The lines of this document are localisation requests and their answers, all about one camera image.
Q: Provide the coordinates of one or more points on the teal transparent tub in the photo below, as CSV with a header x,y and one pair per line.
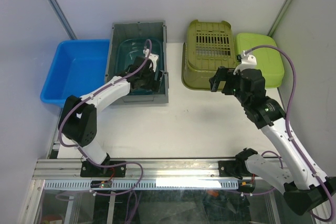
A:
x,y
130,57

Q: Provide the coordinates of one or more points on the left aluminium corner post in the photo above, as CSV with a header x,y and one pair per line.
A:
x,y
63,19

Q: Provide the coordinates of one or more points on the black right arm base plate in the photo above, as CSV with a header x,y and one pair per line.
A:
x,y
228,167

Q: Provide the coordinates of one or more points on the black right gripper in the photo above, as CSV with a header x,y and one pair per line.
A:
x,y
220,75

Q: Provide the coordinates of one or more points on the blue plastic tub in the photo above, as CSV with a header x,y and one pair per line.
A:
x,y
78,68

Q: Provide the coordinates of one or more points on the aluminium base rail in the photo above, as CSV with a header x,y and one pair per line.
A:
x,y
152,168

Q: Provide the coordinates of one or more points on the grey plastic crate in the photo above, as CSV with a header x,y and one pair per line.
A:
x,y
143,30

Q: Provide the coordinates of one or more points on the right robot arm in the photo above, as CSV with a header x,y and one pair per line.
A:
x,y
303,184

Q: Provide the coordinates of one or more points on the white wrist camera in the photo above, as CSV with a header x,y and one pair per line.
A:
x,y
152,58
245,61

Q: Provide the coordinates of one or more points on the aluminium corner post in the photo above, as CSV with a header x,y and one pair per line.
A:
x,y
63,19
279,17

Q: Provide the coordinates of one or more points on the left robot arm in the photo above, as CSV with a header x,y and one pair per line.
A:
x,y
78,124

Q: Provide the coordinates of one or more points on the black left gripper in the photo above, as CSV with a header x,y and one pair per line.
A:
x,y
155,85

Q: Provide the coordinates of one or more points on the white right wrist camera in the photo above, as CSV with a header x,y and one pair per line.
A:
x,y
245,61

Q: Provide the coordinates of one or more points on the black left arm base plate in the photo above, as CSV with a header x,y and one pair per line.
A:
x,y
89,170

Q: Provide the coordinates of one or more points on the lime green plastic basin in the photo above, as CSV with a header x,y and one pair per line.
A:
x,y
269,61

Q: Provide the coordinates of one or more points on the right aluminium corner post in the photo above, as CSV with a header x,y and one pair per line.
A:
x,y
279,17

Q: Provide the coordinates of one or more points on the white slotted cable duct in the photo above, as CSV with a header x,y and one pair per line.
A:
x,y
145,184

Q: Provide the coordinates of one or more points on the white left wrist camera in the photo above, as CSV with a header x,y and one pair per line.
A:
x,y
152,58

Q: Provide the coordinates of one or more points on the olive green slotted basket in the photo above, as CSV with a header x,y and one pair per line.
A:
x,y
208,46

